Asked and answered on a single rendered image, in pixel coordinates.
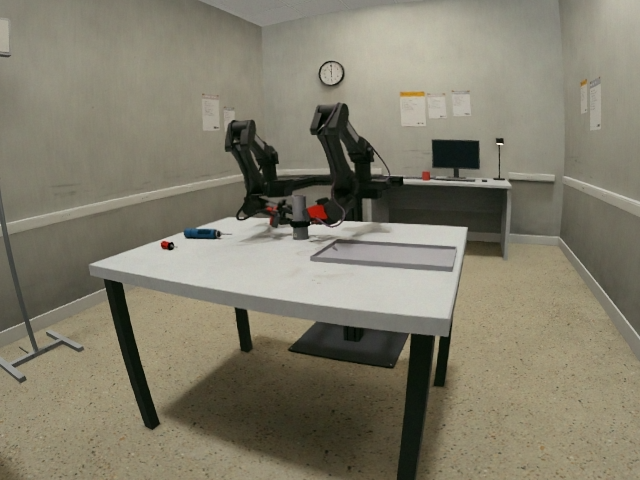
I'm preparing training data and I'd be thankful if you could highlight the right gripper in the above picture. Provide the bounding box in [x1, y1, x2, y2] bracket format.
[262, 199, 293, 225]

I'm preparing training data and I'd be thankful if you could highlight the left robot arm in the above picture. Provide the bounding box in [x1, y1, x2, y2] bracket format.
[310, 103, 390, 221]

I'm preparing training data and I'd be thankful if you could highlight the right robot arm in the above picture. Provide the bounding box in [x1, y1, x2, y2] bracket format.
[224, 119, 293, 215]

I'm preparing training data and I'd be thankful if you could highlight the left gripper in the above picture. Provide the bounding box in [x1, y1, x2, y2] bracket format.
[307, 197, 338, 225]

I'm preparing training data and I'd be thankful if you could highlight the blue electric screwdriver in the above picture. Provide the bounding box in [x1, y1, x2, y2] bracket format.
[184, 228, 232, 239]

